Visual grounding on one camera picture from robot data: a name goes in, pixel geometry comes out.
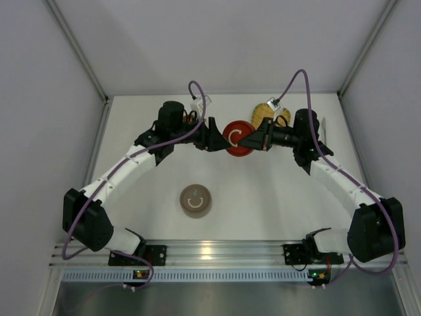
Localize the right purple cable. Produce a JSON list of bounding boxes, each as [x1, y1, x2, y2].
[[271, 68, 401, 287]]

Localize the beige lid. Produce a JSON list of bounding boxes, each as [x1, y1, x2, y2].
[[179, 184, 212, 211]]

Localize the yellow bamboo tray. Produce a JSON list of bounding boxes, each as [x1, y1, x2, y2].
[[251, 103, 291, 128]]

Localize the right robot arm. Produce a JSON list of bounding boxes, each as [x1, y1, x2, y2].
[[239, 109, 406, 263]]

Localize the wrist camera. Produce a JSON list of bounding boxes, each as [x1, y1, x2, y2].
[[190, 95, 212, 117], [266, 97, 283, 115]]

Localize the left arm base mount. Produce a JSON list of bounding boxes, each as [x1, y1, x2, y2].
[[108, 244, 167, 267]]

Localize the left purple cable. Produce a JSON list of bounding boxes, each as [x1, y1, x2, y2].
[[61, 80, 207, 290]]

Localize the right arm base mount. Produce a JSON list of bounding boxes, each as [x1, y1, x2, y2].
[[282, 243, 344, 266]]

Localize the purple cable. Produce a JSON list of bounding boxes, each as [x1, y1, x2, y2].
[[271, 68, 401, 287], [61, 80, 207, 290]]

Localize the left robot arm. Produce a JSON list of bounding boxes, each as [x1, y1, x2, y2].
[[62, 101, 231, 258]]

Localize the red lid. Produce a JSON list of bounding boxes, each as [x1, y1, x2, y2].
[[222, 120, 255, 157]]

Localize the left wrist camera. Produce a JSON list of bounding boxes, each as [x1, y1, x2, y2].
[[190, 95, 212, 117]]

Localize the left frame post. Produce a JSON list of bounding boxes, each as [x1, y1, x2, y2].
[[44, 0, 110, 101]]

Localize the aluminium front rail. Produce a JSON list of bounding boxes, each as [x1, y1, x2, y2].
[[49, 239, 409, 268]]

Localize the beige steel container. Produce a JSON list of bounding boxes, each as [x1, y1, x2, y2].
[[183, 209, 210, 219]]

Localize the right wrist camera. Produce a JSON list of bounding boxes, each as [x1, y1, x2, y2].
[[266, 97, 283, 115]]

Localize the metal tongs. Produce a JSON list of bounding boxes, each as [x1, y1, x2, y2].
[[320, 117, 327, 145]]

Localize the slotted cable duct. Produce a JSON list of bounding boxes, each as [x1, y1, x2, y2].
[[62, 269, 317, 282]]

